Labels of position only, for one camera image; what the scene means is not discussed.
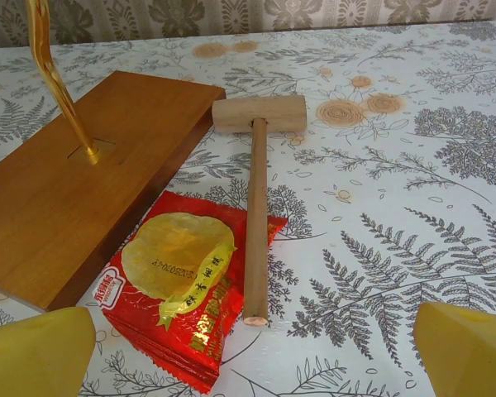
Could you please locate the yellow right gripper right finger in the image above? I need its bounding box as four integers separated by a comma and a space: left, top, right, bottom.
413, 301, 496, 397

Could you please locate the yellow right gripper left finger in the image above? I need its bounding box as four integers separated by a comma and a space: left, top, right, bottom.
0, 306, 96, 397

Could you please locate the red snack packet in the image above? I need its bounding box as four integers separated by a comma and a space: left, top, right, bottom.
93, 190, 289, 395

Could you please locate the brown wooden rack base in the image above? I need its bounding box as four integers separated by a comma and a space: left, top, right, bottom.
0, 69, 227, 313

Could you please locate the wooden mallet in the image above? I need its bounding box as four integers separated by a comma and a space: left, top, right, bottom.
212, 94, 308, 328

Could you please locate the gold wire glass rack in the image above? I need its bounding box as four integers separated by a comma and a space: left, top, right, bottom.
26, 0, 101, 166

